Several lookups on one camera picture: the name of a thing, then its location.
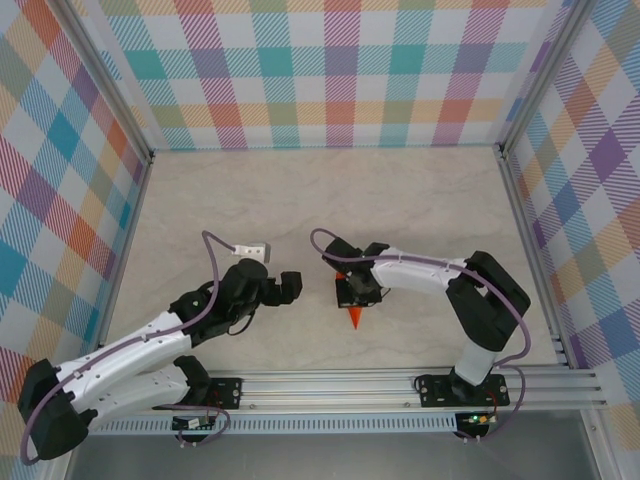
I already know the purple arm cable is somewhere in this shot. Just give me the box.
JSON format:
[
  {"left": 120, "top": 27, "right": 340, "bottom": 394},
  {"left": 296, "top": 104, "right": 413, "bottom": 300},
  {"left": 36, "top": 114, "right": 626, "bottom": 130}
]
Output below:
[
  {"left": 20, "top": 229, "right": 239, "bottom": 466},
  {"left": 309, "top": 228, "right": 532, "bottom": 444}
]

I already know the long aluminium mounting rail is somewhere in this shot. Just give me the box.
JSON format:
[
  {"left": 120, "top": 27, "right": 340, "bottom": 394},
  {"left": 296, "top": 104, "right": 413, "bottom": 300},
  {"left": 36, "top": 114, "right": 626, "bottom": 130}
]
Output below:
[{"left": 54, "top": 368, "right": 609, "bottom": 414}]

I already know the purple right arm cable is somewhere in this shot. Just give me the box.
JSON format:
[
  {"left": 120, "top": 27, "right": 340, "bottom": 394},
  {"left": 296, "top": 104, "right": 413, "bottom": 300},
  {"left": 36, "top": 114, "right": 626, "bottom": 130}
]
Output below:
[{"left": 309, "top": 228, "right": 532, "bottom": 444}]

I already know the slotted grey cable duct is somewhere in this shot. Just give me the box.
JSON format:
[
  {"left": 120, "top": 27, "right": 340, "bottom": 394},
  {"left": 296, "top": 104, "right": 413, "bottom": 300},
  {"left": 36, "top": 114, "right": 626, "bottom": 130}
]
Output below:
[{"left": 77, "top": 412, "right": 459, "bottom": 435}]

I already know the small black controller board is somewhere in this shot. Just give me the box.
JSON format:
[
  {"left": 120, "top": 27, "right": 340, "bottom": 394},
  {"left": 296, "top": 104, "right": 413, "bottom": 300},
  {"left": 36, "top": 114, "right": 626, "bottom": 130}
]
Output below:
[{"left": 172, "top": 414, "right": 219, "bottom": 432}]

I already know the thin black cable loop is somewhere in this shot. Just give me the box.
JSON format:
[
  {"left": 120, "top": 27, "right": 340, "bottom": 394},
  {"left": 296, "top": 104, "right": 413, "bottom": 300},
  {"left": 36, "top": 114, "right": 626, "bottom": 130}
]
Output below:
[{"left": 227, "top": 307, "right": 260, "bottom": 337}]

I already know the orange paper sheet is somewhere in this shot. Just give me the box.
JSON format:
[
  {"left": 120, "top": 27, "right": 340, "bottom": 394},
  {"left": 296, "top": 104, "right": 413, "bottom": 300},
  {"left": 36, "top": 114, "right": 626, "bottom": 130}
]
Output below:
[{"left": 334, "top": 272, "right": 369, "bottom": 331}]

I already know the aluminium corner post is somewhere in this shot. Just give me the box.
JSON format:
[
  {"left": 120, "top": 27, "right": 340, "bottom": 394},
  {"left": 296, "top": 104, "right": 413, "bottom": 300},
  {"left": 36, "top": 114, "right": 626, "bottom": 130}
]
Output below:
[
  {"left": 52, "top": 0, "right": 155, "bottom": 164},
  {"left": 497, "top": 0, "right": 596, "bottom": 156}
]

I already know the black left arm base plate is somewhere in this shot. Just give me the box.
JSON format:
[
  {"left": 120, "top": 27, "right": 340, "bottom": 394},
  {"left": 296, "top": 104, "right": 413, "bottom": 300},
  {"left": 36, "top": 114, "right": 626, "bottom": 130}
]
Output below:
[{"left": 192, "top": 377, "right": 244, "bottom": 411}]

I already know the aluminium frame leg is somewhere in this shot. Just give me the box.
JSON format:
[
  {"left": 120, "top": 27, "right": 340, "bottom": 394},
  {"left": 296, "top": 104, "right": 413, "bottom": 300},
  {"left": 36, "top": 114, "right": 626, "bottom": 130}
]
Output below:
[{"left": 579, "top": 409, "right": 619, "bottom": 480}]

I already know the grey metal panel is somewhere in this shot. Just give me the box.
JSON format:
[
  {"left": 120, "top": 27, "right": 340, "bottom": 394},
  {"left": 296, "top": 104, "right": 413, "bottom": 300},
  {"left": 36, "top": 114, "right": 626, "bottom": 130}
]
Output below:
[{"left": 64, "top": 432, "right": 601, "bottom": 480}]

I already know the aluminium side rail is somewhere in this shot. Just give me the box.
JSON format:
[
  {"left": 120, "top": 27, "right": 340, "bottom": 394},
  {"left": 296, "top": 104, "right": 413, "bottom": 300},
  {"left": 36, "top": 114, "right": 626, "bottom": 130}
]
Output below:
[
  {"left": 497, "top": 147, "right": 572, "bottom": 370},
  {"left": 87, "top": 154, "right": 154, "bottom": 376}
]

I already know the round controller board with LED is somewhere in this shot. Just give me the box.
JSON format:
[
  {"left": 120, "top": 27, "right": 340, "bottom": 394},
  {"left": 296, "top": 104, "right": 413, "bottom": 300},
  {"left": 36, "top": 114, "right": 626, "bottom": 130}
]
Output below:
[{"left": 457, "top": 410, "right": 499, "bottom": 439}]

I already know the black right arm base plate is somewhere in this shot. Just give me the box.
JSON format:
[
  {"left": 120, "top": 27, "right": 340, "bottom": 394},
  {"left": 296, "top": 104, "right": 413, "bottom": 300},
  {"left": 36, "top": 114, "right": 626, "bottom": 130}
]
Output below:
[{"left": 415, "top": 375, "right": 510, "bottom": 409}]

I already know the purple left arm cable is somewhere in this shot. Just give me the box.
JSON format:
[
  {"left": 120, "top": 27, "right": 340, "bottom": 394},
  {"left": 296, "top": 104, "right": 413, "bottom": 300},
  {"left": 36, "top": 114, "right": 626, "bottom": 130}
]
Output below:
[{"left": 20, "top": 229, "right": 239, "bottom": 466}]

